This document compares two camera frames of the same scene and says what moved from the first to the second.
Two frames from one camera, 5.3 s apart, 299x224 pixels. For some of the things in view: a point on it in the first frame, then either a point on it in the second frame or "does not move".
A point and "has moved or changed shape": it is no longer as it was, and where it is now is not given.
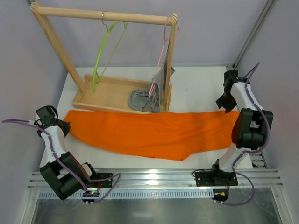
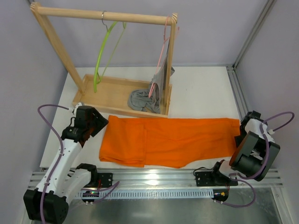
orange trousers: [172, 136] has moved or changed shape
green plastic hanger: [97, 80] does not move
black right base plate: [216, 178] does not move
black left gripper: [63, 126] -> [98, 121]
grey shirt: [152, 99] does not move
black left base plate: [106, 183] does not move
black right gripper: [226, 101] -> [244, 122]
